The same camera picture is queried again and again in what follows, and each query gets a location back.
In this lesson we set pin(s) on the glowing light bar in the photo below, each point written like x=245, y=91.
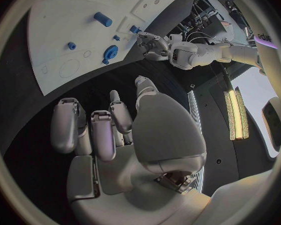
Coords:
x=236, y=114

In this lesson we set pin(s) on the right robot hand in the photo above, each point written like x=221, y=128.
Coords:
x=164, y=127

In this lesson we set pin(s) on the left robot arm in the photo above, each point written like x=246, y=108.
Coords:
x=201, y=53

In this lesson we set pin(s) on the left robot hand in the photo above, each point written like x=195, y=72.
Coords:
x=152, y=46

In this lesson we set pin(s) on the small blue peg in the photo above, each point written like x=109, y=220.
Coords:
x=117, y=37

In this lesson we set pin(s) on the blue block plug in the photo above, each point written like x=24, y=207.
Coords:
x=134, y=29

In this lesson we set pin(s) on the white task board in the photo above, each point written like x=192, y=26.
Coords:
x=84, y=31

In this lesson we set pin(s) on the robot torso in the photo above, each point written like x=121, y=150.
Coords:
x=267, y=41

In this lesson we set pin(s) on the blue long cylinder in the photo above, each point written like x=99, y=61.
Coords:
x=103, y=19

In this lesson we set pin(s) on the blue short cylinder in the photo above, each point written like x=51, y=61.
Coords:
x=71, y=46

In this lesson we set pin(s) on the blue gear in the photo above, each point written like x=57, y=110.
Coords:
x=110, y=53

